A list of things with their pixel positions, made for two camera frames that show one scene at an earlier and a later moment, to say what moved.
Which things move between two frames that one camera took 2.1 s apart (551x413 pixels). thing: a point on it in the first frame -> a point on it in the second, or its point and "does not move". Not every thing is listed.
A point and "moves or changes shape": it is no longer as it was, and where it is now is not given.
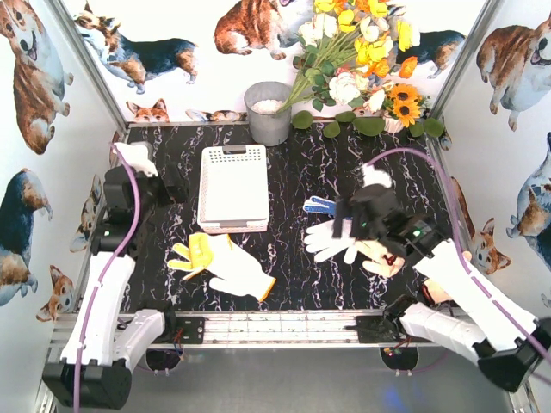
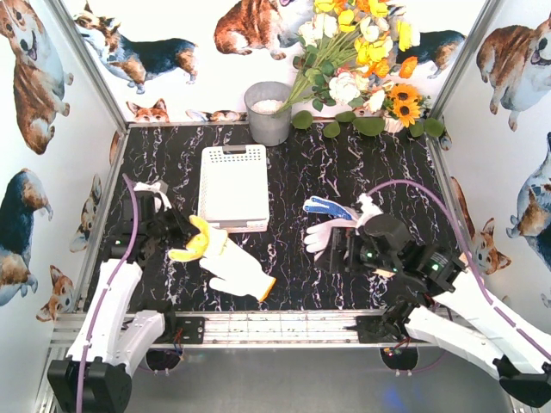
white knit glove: x=320 y=241 does not move
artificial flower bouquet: x=352 y=48 does not move
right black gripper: x=359 y=215 -> x=334 y=248
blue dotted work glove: x=316 y=204 does not move
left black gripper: x=161 y=189 -> x=173 y=228
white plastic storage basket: x=233 y=192 does not move
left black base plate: x=193 y=329 does not move
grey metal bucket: x=267 y=127 does not move
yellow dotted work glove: x=199 y=255 moves or changes shape
